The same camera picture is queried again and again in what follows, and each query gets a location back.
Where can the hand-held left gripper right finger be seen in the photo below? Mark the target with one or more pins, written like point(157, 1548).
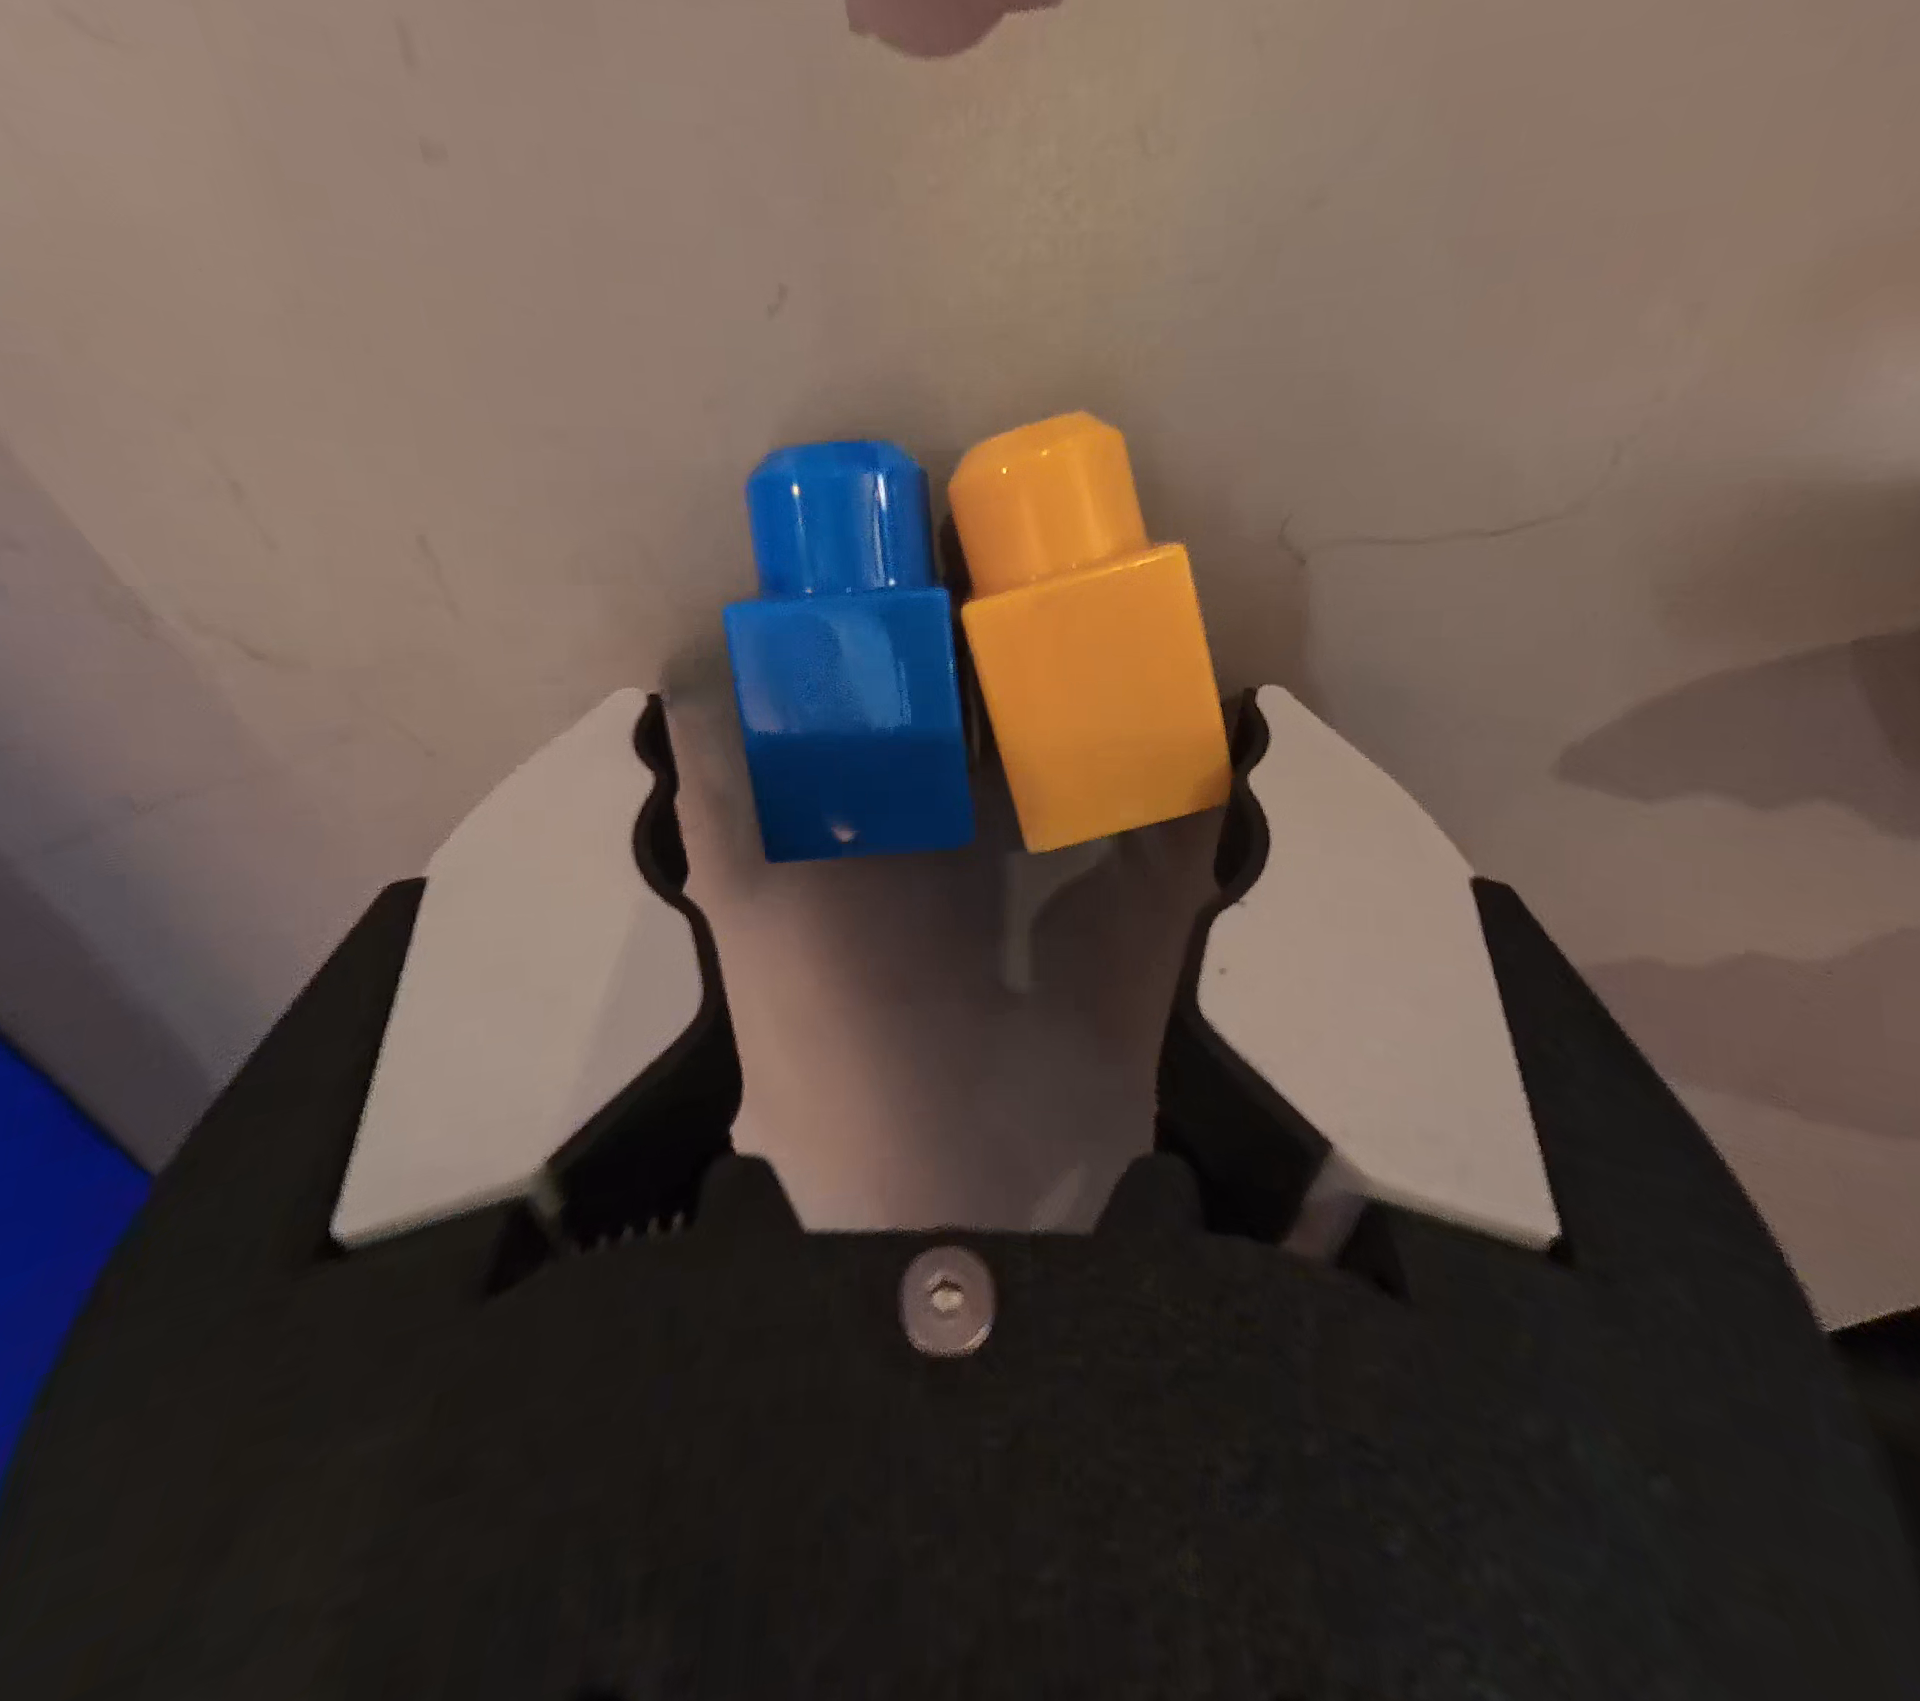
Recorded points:
point(1380, 981)

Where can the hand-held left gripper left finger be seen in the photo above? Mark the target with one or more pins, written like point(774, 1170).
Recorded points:
point(510, 981)

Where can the yellow single-stud toy block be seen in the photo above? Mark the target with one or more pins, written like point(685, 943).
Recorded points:
point(1087, 683)

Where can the blue single-stud toy block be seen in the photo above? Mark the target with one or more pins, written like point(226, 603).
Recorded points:
point(849, 711)

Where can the blue plastic storage bin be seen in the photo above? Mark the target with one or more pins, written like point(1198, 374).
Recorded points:
point(60, 1222)

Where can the grey desk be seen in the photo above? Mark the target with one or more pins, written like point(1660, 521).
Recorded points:
point(376, 231)

